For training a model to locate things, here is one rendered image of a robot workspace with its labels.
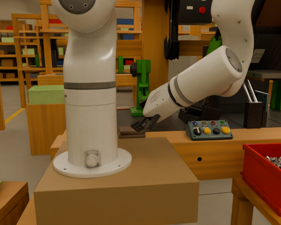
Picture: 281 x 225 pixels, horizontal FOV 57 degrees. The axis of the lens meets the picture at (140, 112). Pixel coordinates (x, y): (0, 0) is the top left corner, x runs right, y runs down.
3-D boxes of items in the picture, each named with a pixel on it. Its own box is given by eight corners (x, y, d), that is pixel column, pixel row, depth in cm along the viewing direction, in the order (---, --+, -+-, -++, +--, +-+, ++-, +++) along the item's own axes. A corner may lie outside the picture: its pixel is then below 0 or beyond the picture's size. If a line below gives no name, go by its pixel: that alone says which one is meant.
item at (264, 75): (301, 81, 96) (303, 72, 96) (261, 81, 95) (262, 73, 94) (247, 73, 134) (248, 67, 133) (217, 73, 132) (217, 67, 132)
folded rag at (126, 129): (118, 139, 93) (118, 131, 92) (117, 132, 101) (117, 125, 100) (146, 138, 94) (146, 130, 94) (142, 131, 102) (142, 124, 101)
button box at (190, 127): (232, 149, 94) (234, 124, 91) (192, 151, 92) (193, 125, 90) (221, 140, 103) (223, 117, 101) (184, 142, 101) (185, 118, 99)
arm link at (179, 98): (179, 66, 67) (171, 72, 69) (173, 87, 61) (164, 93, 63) (200, 87, 70) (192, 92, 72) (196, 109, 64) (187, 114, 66)
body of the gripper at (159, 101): (175, 70, 69) (147, 89, 76) (167, 94, 62) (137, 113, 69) (193, 88, 71) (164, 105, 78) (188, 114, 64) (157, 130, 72)
